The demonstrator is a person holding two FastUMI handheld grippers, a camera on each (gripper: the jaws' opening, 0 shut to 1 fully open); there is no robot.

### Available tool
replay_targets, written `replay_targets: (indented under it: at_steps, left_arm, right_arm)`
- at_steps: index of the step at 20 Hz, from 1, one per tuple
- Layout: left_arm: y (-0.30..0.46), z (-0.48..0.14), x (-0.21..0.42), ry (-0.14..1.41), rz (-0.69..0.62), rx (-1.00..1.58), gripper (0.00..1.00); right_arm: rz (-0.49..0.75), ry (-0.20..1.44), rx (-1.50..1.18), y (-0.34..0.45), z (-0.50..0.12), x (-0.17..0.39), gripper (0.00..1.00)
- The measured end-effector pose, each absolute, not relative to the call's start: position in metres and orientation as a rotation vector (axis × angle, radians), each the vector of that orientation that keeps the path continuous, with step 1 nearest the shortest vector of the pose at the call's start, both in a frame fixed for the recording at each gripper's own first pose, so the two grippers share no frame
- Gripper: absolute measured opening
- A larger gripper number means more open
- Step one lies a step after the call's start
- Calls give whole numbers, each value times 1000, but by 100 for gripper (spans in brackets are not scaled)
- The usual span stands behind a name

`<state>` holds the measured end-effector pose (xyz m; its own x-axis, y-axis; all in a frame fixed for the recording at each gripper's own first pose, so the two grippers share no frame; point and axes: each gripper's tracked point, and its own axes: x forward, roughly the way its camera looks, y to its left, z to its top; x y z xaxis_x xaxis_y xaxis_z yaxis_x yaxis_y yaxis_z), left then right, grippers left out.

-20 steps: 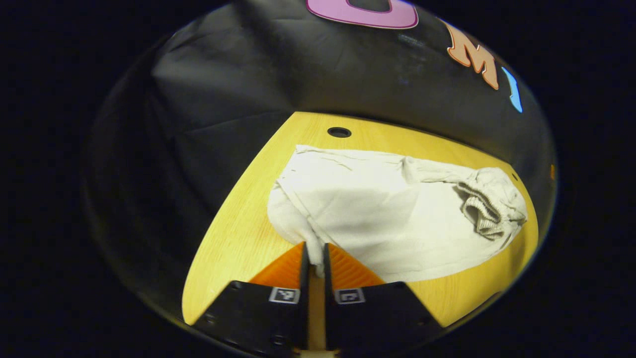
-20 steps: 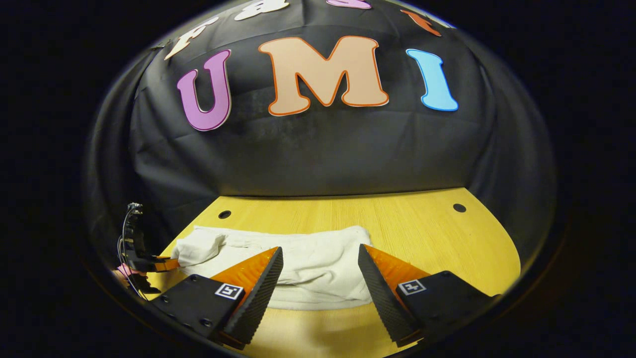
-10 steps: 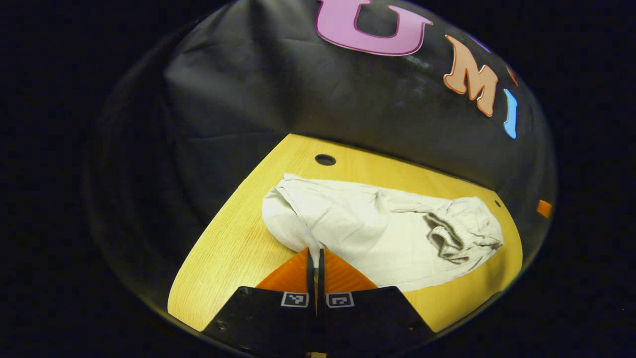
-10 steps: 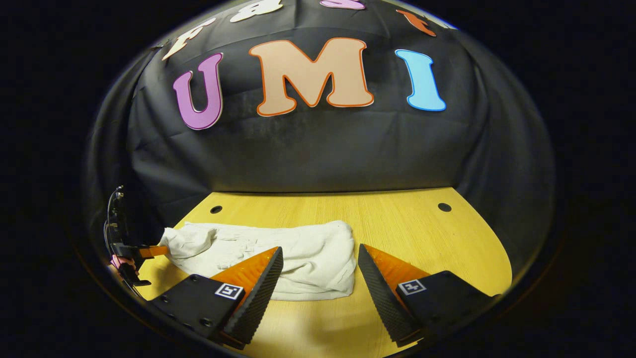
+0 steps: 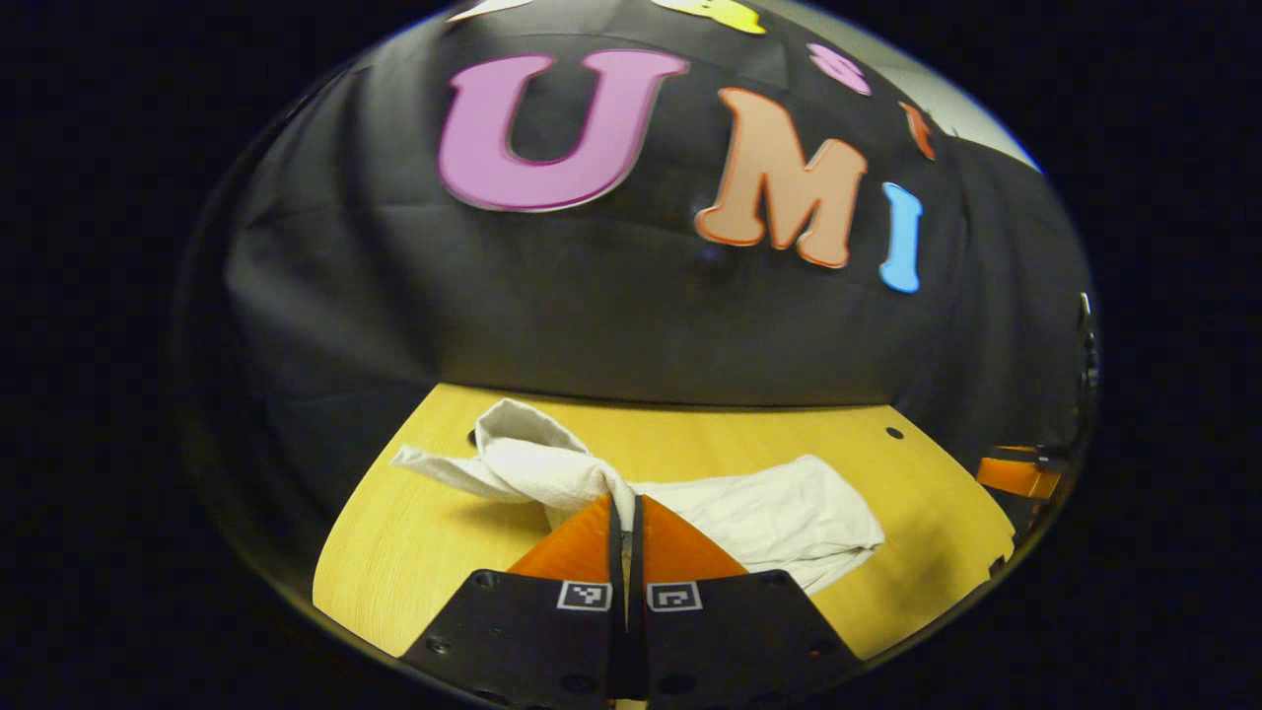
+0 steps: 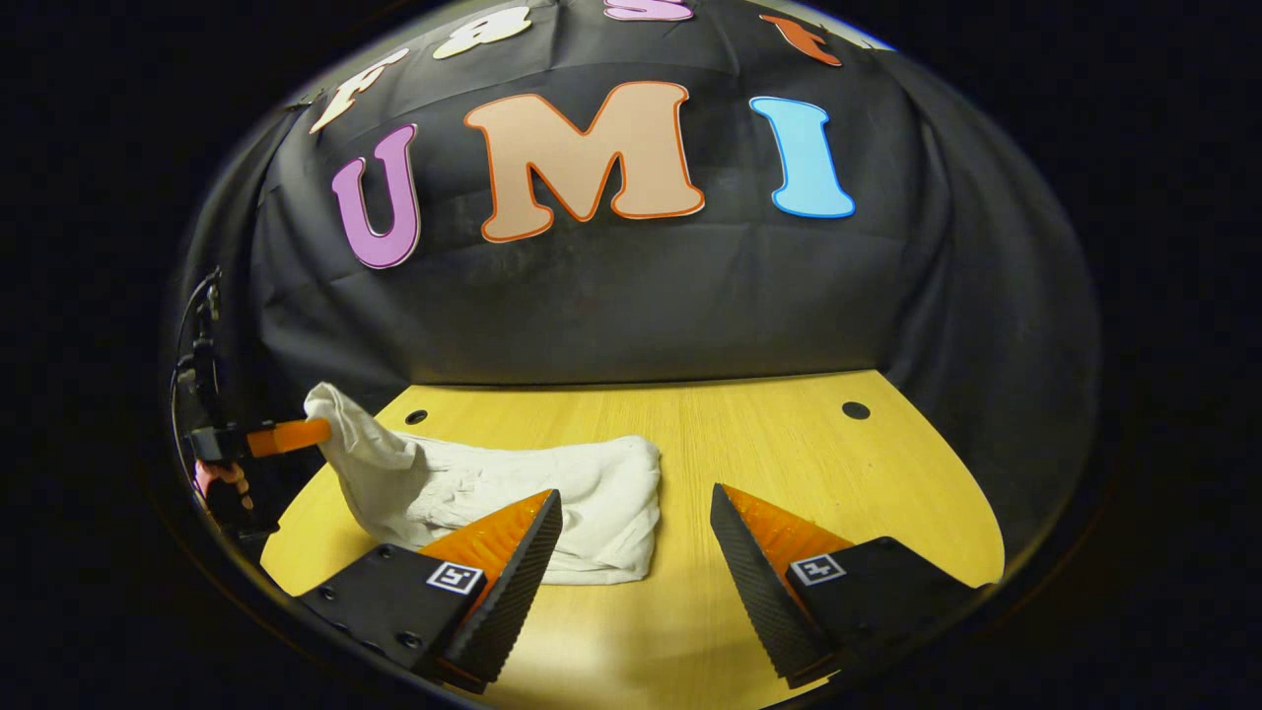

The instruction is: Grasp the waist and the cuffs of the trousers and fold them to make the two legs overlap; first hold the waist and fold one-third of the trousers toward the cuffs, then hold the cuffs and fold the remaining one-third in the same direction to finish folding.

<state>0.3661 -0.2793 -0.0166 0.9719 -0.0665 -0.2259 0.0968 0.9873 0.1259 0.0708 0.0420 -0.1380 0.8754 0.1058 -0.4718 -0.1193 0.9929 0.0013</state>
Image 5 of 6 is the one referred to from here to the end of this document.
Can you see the black backdrop cloth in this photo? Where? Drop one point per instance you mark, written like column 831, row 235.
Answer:
column 592, row 316

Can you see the white jeans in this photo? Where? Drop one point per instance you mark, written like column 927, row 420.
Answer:
column 769, row 513

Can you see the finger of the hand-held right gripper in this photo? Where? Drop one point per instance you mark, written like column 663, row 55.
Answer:
column 1020, row 475

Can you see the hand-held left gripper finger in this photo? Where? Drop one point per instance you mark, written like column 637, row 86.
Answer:
column 637, row 552
column 616, row 552

